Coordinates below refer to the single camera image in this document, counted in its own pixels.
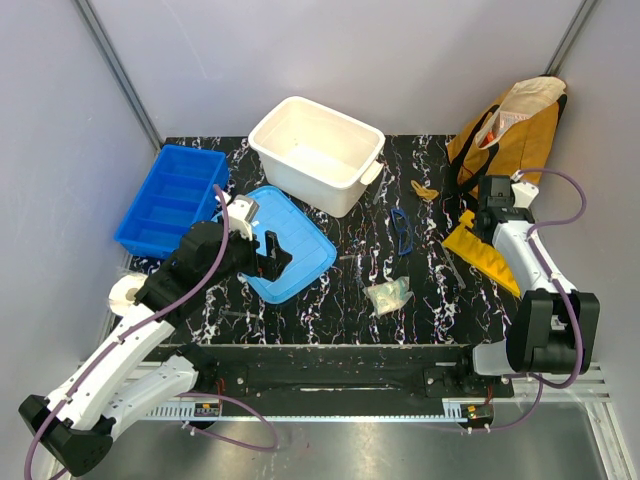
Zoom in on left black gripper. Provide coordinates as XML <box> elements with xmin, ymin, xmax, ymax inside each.
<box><xmin>202</xmin><ymin>221</ymin><xmax>292</xmax><ymax>289</ymax></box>

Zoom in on yellow test tube rack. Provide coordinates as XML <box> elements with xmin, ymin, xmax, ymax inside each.
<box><xmin>443</xmin><ymin>210</ymin><xmax>520</xmax><ymax>297</ymax></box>

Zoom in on packet of gloves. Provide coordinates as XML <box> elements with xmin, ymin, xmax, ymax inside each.
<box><xmin>363</xmin><ymin>276</ymin><xmax>413</xmax><ymax>317</ymax></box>

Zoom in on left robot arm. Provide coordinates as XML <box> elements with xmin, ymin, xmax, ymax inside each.
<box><xmin>19</xmin><ymin>221</ymin><xmax>292</xmax><ymax>478</ymax></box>

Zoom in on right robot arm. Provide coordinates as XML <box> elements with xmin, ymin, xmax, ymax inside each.
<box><xmin>454</xmin><ymin>173</ymin><xmax>600</xmax><ymax>396</ymax></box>

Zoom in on light blue plastic lid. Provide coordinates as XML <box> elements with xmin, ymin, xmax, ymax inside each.
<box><xmin>225</xmin><ymin>185</ymin><xmax>337</xmax><ymax>305</ymax></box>

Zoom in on yellow canvas tote bag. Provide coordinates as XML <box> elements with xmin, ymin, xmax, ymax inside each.
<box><xmin>446</xmin><ymin>75</ymin><xmax>567</xmax><ymax>197</ymax></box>

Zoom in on box inside tote bag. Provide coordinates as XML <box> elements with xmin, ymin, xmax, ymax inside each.
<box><xmin>480</xmin><ymin>110</ymin><xmax>531</xmax><ymax>147</ymax></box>

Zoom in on blue safety glasses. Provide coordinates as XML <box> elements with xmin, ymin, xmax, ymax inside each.
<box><xmin>390</xmin><ymin>208</ymin><xmax>414</xmax><ymax>256</ymax></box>

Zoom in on white plastic tub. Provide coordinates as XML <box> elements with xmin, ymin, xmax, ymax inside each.
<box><xmin>248</xmin><ymin>96</ymin><xmax>385</xmax><ymax>218</ymax></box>

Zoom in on blue divided organizer tray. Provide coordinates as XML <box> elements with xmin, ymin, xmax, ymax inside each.
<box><xmin>114</xmin><ymin>145</ymin><xmax>230</xmax><ymax>259</ymax></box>

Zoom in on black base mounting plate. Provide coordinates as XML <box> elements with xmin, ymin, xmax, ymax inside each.
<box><xmin>158</xmin><ymin>343</ymin><xmax>516</xmax><ymax>417</ymax></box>

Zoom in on white tape roll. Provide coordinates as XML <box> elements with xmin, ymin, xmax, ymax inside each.
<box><xmin>108</xmin><ymin>273</ymin><xmax>147</xmax><ymax>317</ymax></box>

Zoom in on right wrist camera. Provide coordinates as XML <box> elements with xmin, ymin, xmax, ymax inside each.
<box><xmin>511</xmin><ymin>170</ymin><xmax>539</xmax><ymax>209</ymax></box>

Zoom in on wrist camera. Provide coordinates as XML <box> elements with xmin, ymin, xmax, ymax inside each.
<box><xmin>511</xmin><ymin>170</ymin><xmax>539</xmax><ymax>209</ymax></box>
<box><xmin>227</xmin><ymin>195</ymin><xmax>259</xmax><ymax>241</ymax></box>

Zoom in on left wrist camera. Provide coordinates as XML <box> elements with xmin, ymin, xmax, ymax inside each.
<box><xmin>227</xmin><ymin>195</ymin><xmax>259</xmax><ymax>241</ymax></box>

